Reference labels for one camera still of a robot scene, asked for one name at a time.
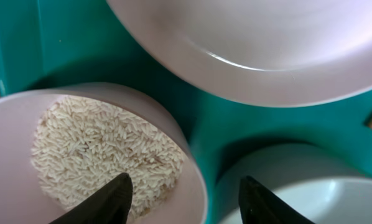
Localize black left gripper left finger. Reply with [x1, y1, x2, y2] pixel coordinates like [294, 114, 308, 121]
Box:
[50, 172, 133, 224]

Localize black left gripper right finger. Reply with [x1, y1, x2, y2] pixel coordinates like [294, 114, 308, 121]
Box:
[238, 176, 314, 224]

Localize white rice grains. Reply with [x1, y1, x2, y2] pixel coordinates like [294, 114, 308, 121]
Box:
[31, 96, 185, 219]

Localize grey bowl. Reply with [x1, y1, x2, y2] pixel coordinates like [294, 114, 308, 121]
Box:
[211, 144, 372, 224]

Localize pink bowl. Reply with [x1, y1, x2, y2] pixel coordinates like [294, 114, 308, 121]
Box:
[0, 83, 208, 223]

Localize white round plate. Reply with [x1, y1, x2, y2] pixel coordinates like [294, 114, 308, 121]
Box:
[108, 0, 372, 108]

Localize teal plastic tray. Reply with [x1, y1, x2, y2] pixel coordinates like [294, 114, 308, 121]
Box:
[0, 0, 372, 222]

